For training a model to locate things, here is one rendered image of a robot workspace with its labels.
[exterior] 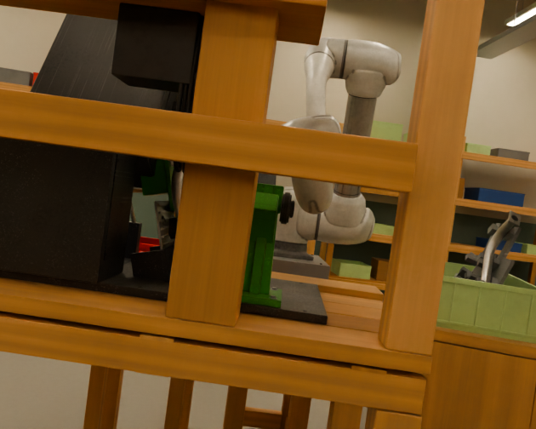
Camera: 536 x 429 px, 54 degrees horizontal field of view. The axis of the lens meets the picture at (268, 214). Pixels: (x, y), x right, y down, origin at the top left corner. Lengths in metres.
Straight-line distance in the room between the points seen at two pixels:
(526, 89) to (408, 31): 1.82
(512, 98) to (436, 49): 7.03
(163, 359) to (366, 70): 1.17
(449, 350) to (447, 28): 1.07
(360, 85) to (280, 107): 5.26
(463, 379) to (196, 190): 1.15
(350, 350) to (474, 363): 0.84
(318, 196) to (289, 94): 5.73
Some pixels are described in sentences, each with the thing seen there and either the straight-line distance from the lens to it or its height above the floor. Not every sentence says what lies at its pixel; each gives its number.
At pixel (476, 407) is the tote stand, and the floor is 0.57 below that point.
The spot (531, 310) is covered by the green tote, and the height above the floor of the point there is 0.89.
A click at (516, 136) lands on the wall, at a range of 8.08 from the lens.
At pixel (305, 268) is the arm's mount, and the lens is 1.93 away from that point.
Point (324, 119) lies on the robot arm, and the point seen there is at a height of 1.36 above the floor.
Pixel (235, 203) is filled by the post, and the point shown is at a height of 1.12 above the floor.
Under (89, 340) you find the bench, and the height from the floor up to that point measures 0.81.
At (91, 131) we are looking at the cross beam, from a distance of 1.04.
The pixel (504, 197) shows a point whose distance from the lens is 7.34.
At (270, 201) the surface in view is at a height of 1.13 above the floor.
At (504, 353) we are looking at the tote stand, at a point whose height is 0.75.
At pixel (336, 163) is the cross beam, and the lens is 0.98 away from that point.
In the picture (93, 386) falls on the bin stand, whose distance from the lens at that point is 2.01.
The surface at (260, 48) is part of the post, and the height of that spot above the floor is 1.42.
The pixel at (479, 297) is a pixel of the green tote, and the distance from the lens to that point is 1.87.
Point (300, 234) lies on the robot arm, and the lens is 2.02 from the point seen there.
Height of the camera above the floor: 1.15
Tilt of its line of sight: 2 degrees down
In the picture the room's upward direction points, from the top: 8 degrees clockwise
